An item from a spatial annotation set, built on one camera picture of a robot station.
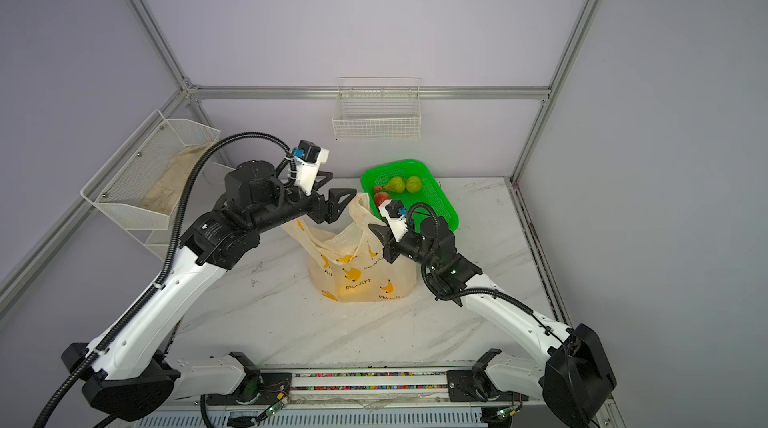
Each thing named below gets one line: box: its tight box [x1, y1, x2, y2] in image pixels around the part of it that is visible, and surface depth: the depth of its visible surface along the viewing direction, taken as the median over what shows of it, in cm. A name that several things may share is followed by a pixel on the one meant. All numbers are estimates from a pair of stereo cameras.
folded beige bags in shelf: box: [142, 142, 210, 216], surface depth 82 cm
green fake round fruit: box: [406, 176, 422, 194], surface depth 116 cm
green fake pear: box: [384, 176, 406, 193], surface depth 116 cm
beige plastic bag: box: [282, 192, 419, 303], surface depth 80 cm
